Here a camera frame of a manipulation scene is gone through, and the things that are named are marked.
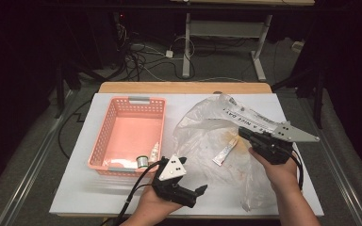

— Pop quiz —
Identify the person's right hand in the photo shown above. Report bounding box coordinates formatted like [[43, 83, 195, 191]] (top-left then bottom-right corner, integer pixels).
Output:
[[248, 147, 300, 193]]

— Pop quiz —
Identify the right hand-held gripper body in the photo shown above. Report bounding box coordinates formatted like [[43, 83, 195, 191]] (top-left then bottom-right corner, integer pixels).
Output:
[[249, 121, 321, 166]]

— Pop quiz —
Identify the pink perforated plastic basket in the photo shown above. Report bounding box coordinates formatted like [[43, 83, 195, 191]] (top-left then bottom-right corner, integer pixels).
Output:
[[87, 95, 168, 177]]

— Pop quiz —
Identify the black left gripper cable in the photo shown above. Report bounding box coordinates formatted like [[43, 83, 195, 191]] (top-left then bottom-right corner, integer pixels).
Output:
[[111, 159, 164, 226]]

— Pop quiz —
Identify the white dropper bottle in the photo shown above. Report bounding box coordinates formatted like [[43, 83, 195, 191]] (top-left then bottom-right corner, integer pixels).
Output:
[[149, 141, 160, 164]]

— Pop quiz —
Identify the grey metal floor rail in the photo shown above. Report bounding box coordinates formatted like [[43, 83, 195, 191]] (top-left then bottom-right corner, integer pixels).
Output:
[[295, 89, 362, 226], [0, 90, 76, 226]]

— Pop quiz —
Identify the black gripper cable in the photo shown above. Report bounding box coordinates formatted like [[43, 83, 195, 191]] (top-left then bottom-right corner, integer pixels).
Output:
[[290, 149, 305, 191], [111, 159, 164, 226]]

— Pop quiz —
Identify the dark equipment with red light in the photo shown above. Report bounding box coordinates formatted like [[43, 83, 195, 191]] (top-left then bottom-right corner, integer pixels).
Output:
[[107, 10, 130, 41]]

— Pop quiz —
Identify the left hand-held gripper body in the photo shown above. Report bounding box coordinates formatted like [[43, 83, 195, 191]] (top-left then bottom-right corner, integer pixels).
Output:
[[151, 153, 202, 209]]

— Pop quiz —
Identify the person's left hand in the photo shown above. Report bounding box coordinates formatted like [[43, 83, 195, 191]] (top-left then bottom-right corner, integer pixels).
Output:
[[136, 186, 185, 220]]

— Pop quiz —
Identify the white ointment tube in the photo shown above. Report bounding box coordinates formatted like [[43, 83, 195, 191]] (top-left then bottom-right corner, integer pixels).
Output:
[[212, 137, 239, 167]]

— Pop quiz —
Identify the white power strip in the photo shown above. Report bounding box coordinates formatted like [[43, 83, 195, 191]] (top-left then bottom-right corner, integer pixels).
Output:
[[291, 40, 305, 53]]

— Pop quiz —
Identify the white table cover sheet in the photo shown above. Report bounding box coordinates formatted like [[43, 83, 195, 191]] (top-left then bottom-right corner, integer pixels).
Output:
[[49, 92, 325, 218]]

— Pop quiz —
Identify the white bottle with green bands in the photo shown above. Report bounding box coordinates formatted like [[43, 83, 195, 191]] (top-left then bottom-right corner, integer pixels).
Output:
[[136, 155, 150, 170]]

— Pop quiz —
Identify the bundle of floor cables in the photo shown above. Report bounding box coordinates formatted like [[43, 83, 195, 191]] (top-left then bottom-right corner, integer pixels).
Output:
[[116, 23, 202, 83]]

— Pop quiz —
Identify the clear smiley plastic bag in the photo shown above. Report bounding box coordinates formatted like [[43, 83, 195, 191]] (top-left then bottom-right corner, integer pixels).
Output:
[[173, 92, 300, 213]]

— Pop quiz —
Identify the black metal stand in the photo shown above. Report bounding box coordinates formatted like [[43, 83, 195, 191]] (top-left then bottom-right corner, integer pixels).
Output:
[[55, 60, 83, 120], [271, 67, 325, 130]]

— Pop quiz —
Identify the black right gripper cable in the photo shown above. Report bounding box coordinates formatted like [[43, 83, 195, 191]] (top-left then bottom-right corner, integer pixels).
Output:
[[290, 149, 305, 191]]

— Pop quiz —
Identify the white framed desk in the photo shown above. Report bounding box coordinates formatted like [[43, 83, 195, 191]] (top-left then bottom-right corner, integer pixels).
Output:
[[169, 0, 316, 82]]

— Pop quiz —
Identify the black floor cable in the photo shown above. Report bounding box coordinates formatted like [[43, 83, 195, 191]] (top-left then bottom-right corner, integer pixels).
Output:
[[58, 99, 92, 160]]

